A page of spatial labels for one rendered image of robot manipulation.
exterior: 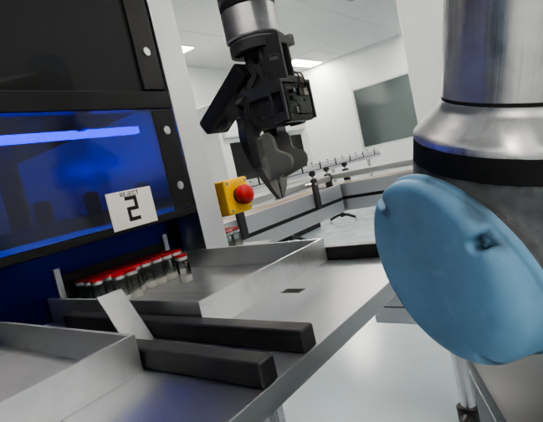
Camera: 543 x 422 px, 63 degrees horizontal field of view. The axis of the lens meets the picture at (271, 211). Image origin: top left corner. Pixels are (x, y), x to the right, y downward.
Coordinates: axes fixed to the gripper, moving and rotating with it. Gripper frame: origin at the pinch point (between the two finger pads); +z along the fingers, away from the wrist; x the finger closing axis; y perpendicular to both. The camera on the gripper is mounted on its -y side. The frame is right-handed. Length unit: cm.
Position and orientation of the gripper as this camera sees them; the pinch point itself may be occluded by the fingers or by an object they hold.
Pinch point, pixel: (274, 190)
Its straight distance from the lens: 62.9
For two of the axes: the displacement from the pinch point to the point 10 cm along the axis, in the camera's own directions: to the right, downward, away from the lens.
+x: 5.9, -2.1, 7.8
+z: 2.2, 9.7, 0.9
